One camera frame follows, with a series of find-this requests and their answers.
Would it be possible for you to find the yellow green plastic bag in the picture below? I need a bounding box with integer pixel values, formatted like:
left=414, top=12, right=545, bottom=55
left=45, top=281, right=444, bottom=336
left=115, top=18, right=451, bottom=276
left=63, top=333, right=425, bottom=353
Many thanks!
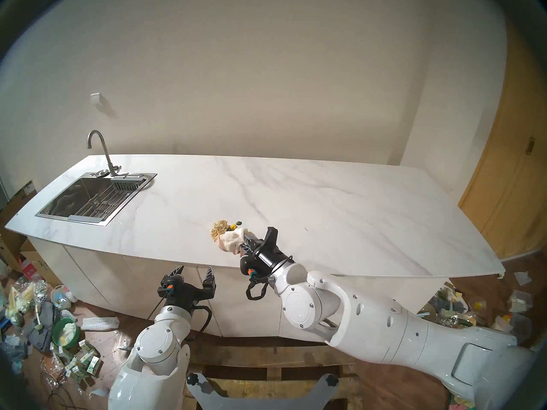
left=6, top=285, right=35, bottom=326

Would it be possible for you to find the stainless steel sink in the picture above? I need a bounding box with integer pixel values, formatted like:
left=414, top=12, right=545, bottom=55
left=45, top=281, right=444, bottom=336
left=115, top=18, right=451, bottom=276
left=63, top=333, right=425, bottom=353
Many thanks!
left=35, top=172, right=158, bottom=226

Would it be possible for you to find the brown cardboard box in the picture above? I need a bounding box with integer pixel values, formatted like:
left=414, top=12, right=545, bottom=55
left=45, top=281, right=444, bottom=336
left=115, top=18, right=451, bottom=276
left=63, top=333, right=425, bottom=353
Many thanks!
left=0, top=181, right=38, bottom=226

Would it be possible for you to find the steel gooseneck faucet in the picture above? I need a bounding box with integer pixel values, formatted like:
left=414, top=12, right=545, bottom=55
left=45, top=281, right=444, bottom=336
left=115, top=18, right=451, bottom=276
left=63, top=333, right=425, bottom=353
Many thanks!
left=87, top=130, right=129, bottom=177

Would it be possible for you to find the crumpled tan paper napkin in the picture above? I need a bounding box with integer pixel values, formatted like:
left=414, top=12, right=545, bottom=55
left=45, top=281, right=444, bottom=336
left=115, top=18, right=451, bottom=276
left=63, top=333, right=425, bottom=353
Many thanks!
left=210, top=220, right=231, bottom=243

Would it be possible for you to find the white counter cabinet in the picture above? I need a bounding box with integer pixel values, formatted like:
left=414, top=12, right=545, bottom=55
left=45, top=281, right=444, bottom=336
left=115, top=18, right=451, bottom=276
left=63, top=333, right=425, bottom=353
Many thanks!
left=26, top=236, right=453, bottom=342

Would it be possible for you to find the grey fabric bag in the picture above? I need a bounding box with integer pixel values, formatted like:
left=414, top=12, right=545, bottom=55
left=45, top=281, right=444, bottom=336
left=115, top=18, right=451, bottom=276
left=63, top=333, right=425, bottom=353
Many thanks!
left=26, top=302, right=61, bottom=353

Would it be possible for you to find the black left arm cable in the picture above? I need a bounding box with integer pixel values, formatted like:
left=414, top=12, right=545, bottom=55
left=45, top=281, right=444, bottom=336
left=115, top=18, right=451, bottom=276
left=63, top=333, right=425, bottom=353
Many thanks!
left=188, top=305, right=213, bottom=340

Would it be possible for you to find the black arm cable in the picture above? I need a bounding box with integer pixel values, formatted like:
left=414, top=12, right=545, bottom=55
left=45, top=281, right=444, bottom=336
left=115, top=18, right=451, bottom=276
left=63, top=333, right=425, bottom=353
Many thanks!
left=246, top=256, right=295, bottom=301
left=188, top=305, right=213, bottom=340

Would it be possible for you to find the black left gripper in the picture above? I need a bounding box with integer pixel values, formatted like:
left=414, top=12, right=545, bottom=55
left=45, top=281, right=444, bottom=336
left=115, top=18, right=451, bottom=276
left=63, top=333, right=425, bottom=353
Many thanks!
left=157, top=266, right=217, bottom=310

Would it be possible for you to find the pink white cloth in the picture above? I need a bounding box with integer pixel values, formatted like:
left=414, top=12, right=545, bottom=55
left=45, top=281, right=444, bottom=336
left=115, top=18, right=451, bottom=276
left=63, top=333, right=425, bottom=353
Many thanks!
left=216, top=225, right=258, bottom=257

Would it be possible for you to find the white foam net sleeve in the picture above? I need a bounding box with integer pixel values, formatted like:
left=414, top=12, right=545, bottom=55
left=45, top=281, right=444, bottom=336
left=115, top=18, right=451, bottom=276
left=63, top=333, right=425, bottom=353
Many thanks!
left=80, top=316, right=120, bottom=332

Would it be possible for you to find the dark snack bag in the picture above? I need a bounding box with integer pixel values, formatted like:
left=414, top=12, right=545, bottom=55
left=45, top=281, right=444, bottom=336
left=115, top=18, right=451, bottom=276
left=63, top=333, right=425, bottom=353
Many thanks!
left=429, top=287, right=469, bottom=315

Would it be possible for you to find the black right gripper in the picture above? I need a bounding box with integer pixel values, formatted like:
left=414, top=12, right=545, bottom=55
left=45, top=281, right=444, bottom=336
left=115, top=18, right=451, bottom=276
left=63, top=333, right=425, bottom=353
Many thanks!
left=239, top=227, right=294, bottom=286

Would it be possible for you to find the wooden pallet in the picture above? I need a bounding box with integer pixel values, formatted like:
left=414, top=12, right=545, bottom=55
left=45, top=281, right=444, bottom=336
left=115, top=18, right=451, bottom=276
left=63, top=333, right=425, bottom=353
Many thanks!
left=185, top=334, right=372, bottom=410

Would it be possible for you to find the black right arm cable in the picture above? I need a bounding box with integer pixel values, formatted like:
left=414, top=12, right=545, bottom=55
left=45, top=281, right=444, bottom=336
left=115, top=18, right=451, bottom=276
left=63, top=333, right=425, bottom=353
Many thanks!
left=246, top=256, right=295, bottom=301

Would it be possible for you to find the wire dish rack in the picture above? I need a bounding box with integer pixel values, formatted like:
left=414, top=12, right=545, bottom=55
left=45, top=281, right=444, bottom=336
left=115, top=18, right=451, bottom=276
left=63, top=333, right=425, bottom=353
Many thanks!
left=79, top=190, right=131, bottom=220

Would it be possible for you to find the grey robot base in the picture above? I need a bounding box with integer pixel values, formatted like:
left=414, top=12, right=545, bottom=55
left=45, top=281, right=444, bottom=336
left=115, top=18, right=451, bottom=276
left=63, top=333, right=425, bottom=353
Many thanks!
left=187, top=373, right=340, bottom=410

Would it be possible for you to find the green white carton pile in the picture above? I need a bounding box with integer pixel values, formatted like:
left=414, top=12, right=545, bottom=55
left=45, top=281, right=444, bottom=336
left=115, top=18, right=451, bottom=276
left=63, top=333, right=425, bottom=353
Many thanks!
left=64, top=340, right=104, bottom=381

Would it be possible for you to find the green plastic bowl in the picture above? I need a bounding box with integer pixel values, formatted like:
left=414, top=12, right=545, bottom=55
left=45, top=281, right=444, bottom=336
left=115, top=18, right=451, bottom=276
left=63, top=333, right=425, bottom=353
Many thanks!
left=51, top=318, right=80, bottom=349

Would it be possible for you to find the clear plastic container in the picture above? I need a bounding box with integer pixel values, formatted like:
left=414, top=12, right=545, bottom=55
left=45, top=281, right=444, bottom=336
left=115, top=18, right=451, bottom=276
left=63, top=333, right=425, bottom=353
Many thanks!
left=494, top=313, right=532, bottom=343
left=507, top=290, right=533, bottom=314

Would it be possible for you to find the cardboard box red label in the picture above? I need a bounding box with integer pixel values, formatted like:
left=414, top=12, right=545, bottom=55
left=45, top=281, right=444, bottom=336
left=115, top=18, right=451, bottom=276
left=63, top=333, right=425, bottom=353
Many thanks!
left=19, top=250, right=60, bottom=286

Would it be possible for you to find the wooden door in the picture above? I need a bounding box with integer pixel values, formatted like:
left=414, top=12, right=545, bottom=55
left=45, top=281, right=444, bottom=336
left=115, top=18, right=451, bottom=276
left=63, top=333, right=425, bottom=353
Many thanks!
left=458, top=25, right=547, bottom=260

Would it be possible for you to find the grey slotted sink strainer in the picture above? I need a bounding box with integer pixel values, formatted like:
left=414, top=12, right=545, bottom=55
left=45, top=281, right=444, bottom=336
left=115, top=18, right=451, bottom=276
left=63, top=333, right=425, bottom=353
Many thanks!
left=110, top=176, right=145, bottom=191

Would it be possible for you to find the white plastic jug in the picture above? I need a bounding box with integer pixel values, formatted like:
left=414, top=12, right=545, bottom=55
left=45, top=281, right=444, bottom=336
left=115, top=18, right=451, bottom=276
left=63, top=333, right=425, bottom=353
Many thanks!
left=50, top=284, right=78, bottom=310

